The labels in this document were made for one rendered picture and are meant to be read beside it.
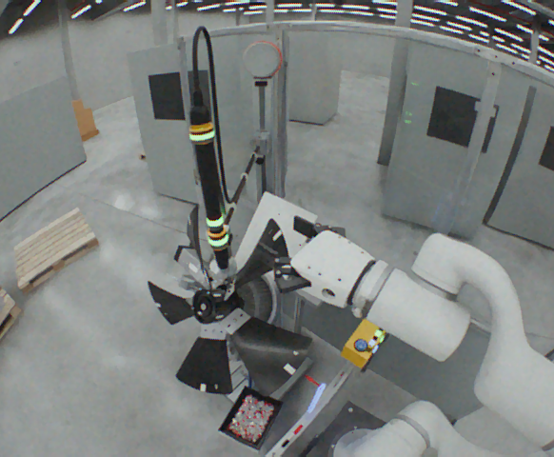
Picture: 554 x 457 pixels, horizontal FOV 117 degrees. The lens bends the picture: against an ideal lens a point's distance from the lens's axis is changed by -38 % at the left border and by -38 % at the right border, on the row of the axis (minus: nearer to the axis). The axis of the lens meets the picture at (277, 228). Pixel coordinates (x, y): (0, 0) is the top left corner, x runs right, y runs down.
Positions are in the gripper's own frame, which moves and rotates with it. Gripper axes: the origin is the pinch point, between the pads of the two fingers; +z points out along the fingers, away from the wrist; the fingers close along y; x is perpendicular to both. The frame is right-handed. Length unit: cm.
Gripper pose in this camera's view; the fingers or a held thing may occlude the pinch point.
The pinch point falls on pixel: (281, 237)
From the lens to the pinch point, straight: 44.9
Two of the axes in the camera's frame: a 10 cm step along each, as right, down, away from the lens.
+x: 0.0, -7.7, -6.4
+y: 6.5, -4.8, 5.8
